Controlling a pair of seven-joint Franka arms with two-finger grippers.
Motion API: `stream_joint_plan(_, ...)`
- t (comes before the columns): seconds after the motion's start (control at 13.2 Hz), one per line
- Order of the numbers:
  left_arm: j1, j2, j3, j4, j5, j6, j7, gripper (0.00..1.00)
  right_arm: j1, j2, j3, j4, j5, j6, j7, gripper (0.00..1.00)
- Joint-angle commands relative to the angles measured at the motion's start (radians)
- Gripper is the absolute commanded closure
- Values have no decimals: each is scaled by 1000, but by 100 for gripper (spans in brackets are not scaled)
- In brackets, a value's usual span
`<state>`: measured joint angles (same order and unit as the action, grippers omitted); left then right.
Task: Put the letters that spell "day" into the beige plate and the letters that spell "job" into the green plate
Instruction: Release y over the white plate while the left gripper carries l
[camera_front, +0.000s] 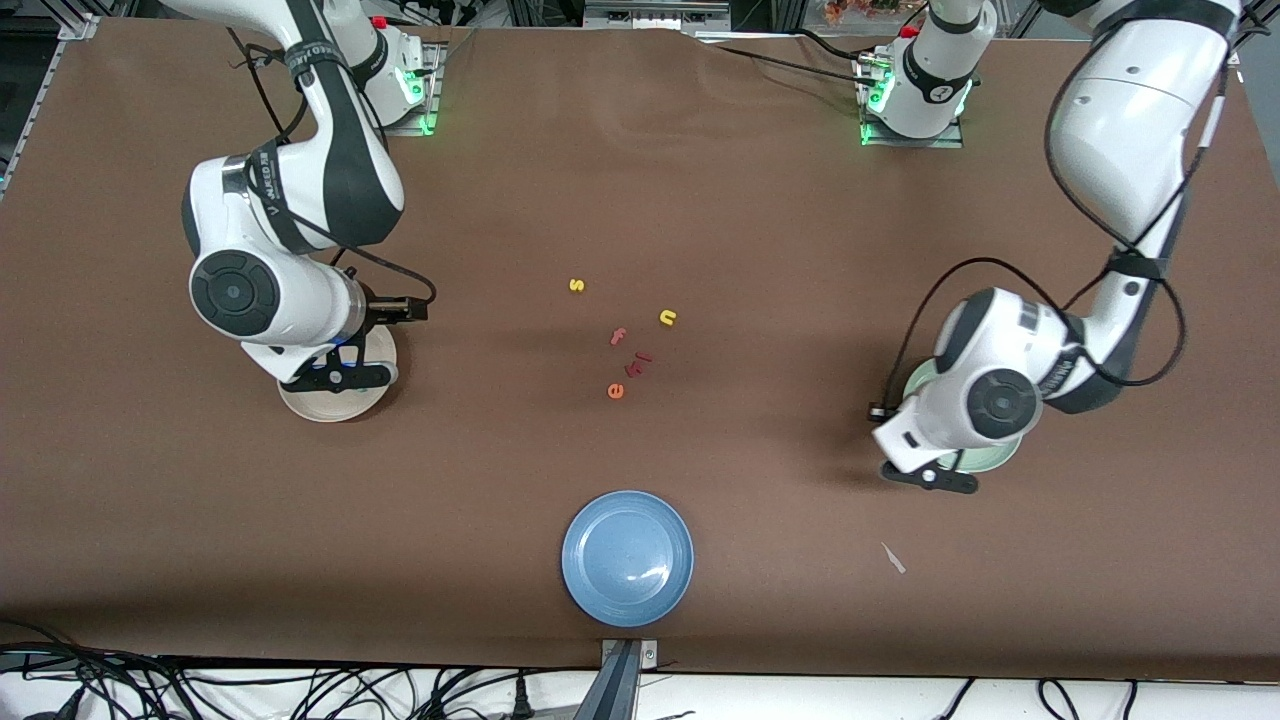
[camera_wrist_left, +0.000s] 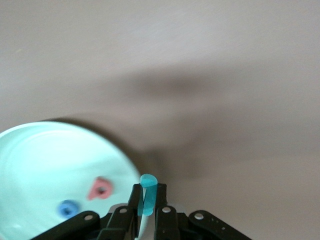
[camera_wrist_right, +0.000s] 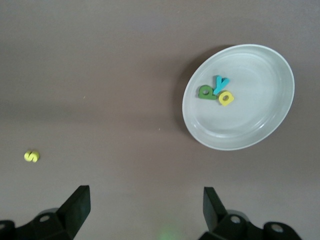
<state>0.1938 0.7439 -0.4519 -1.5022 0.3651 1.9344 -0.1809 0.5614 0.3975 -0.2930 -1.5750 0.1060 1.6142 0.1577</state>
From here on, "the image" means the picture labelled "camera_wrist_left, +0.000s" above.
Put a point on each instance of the pale green round plate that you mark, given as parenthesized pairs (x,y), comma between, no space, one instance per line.
(50,162)

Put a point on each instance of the pink foam letter a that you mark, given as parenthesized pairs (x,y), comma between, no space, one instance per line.
(96,191)

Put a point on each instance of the brown table cover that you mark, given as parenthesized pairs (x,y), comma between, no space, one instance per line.
(175,50)

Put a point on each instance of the blue foam letter o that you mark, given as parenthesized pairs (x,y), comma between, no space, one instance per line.
(62,207)

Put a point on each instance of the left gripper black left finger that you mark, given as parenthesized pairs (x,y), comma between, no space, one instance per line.
(112,225)

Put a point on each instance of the teal foam letter l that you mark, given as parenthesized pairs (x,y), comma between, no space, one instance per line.
(150,197)

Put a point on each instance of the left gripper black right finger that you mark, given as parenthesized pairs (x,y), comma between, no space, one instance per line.
(170,222)

